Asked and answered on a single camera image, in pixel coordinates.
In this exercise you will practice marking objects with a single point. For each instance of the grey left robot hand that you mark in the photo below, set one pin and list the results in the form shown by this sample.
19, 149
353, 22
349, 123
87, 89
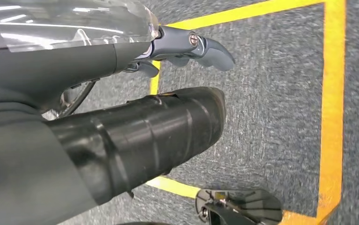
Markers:
74, 62

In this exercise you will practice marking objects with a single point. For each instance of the yellow floor tape marking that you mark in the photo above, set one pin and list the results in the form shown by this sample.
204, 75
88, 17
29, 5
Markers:
333, 108

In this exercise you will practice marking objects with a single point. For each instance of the shiny metal robot foot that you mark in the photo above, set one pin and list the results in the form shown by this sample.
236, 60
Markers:
260, 205

